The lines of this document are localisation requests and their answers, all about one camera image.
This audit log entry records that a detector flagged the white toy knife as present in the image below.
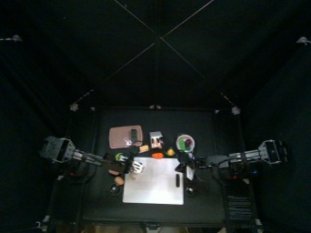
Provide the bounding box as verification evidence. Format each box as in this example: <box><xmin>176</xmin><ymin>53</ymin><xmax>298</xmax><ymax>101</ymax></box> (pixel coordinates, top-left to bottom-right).
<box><xmin>184</xmin><ymin>165</ymin><xmax>196</xmax><ymax>182</ymax></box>

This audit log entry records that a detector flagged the white striped toy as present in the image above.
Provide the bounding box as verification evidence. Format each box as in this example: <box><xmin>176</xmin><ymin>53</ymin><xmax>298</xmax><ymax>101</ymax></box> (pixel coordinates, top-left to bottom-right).
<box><xmin>130</xmin><ymin>160</ymin><xmax>146</xmax><ymax>175</ymax></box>

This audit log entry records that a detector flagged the white bowl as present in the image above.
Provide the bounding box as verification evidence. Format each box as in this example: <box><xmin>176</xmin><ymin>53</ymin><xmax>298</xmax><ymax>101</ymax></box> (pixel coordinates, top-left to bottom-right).
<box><xmin>175</xmin><ymin>133</ymin><xmax>196</xmax><ymax>153</ymax></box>

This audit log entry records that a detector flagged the black rectangular toy block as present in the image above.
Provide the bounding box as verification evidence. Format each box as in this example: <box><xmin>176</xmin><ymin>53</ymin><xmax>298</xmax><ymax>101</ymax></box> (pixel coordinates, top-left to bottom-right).
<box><xmin>130</xmin><ymin>128</ymin><xmax>140</xmax><ymax>144</ymax></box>

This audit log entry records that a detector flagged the brown cutting board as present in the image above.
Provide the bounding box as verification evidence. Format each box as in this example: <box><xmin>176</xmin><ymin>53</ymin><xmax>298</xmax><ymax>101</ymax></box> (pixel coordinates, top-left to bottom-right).
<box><xmin>108</xmin><ymin>125</ymin><xmax>144</xmax><ymax>150</ymax></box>

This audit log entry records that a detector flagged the white cutting board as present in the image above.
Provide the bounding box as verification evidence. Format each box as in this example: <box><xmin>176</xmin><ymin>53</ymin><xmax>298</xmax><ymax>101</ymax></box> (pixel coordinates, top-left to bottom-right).
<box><xmin>122</xmin><ymin>156</ymin><xmax>186</xmax><ymax>206</ymax></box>

